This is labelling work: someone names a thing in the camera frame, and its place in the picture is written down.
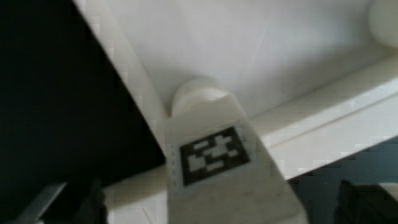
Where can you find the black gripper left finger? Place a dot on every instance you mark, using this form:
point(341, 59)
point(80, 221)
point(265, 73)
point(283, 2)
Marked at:
point(68, 204)

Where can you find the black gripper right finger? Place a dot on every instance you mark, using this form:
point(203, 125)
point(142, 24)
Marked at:
point(366, 203)

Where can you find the white U-shaped fence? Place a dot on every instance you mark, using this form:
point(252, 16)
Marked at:
point(313, 131)

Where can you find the white table leg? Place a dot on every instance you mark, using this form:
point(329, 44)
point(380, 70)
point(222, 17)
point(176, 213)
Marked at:
point(226, 186)

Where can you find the white square tabletop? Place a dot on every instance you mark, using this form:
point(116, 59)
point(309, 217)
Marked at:
point(300, 53)

